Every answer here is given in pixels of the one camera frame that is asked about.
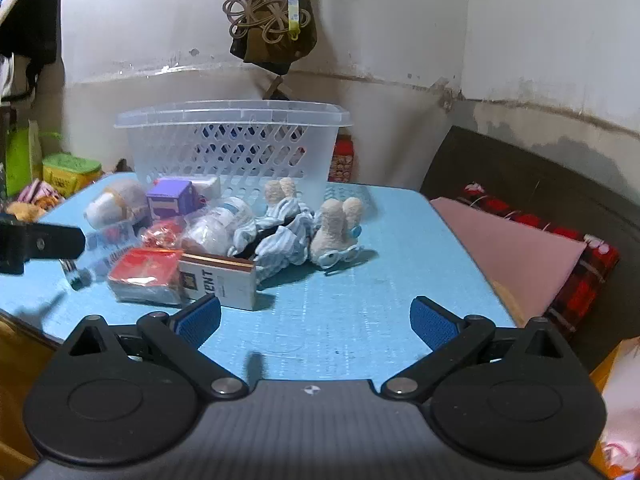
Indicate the red plaid blanket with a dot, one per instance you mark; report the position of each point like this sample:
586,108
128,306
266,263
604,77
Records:
592,270

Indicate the pile of colourful snack packets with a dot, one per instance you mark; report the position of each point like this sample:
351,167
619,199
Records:
40,197

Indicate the purple cardboard box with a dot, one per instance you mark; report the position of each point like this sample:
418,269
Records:
170,197

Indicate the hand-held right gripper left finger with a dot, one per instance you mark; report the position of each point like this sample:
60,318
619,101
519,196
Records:
200,319

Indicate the clear plastic lattice basket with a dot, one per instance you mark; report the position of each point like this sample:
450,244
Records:
235,150

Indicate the white bottle in plastic bag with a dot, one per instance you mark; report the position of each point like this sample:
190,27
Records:
215,230

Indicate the white and brown plush toy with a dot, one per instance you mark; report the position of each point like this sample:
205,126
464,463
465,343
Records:
107,205

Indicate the white cigarette box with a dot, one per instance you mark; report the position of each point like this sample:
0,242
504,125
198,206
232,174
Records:
220,280

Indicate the blue striped cloth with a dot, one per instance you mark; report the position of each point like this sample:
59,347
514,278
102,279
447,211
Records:
285,250

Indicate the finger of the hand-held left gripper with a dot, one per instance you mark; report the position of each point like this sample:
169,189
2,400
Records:
45,242

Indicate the orange and pink bag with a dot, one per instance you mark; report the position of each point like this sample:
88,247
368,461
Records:
622,410

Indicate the red patterned gift box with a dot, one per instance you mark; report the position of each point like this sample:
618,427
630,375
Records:
343,160

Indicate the clear plastic bottle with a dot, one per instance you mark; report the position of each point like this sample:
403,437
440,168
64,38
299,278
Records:
107,249

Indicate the dark headboard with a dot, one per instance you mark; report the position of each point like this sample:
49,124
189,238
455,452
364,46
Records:
550,185

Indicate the orange cellophane wrapper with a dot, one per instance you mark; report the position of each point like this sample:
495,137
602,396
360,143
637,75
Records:
162,234

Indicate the pink cushion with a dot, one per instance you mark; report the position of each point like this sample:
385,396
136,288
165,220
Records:
515,255

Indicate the black hanging garment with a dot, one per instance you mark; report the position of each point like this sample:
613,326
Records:
35,30

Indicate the yellow-green tin box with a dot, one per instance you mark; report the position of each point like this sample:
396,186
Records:
72,172

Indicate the green gift bag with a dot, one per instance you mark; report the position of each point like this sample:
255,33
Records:
20,160

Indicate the small white box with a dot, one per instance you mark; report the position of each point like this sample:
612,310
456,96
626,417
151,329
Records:
207,186

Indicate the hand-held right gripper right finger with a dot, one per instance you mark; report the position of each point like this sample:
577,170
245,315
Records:
432,325

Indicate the red flat packet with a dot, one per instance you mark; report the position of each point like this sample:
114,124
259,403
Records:
145,269

